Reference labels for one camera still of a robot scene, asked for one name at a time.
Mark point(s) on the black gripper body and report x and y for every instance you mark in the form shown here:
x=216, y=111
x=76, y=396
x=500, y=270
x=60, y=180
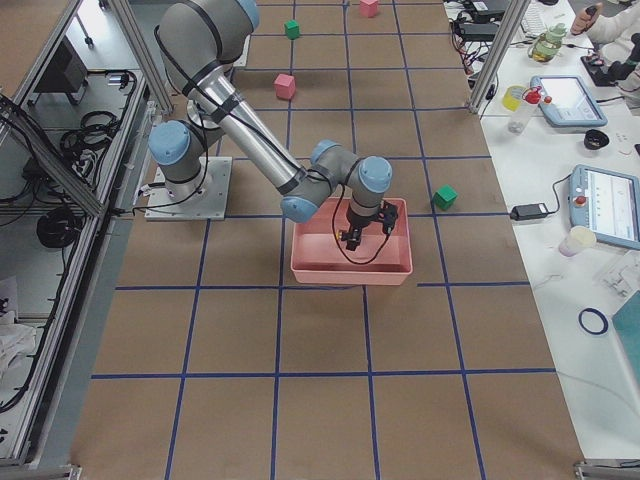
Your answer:
x=358, y=221

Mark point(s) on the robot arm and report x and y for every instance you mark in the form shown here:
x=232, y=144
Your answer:
x=198, y=40

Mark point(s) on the green cube near tray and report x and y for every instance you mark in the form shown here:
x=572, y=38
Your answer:
x=444, y=197

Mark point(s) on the pink plastic tray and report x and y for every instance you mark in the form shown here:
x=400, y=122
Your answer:
x=317, y=257

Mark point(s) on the black power adapter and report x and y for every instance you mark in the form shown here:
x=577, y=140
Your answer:
x=532, y=211

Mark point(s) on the squeeze bottle red cap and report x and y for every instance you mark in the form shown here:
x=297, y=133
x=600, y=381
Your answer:
x=528, y=104

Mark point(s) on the pink foam cube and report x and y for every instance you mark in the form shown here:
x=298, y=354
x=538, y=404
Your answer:
x=284, y=86

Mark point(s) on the yellow tape roll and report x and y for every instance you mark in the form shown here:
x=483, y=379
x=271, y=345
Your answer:
x=513, y=96

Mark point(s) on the far pink cube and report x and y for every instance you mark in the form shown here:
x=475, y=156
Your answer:
x=368, y=8

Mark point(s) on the far green cube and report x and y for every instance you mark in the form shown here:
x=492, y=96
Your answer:
x=292, y=29

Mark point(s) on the far teach pendant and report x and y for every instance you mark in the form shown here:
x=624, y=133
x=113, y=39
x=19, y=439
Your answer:
x=572, y=104

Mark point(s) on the teach pendant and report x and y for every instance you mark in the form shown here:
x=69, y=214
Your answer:
x=572, y=104
x=607, y=203

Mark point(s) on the black bowl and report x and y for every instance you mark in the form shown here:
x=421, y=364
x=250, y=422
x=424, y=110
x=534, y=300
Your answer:
x=595, y=139

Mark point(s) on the near teach pendant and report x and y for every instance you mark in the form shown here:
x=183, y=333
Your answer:
x=607, y=203

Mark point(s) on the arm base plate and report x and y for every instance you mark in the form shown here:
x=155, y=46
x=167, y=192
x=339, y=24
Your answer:
x=203, y=198

